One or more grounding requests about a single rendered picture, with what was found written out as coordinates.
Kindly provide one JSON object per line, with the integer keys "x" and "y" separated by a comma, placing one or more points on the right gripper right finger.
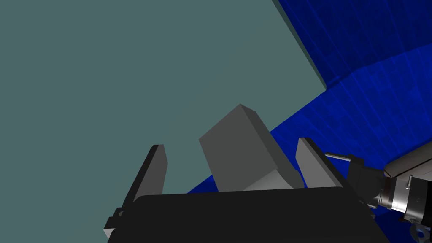
{"x": 315, "y": 168}

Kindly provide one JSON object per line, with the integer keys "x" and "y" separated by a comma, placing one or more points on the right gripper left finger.
{"x": 153, "y": 175}

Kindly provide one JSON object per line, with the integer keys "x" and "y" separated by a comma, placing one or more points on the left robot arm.
{"x": 398, "y": 195}

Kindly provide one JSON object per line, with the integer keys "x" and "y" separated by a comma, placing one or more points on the grey block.
{"x": 236, "y": 152}

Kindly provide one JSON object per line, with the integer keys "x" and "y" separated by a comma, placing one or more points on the teal table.
{"x": 118, "y": 84}

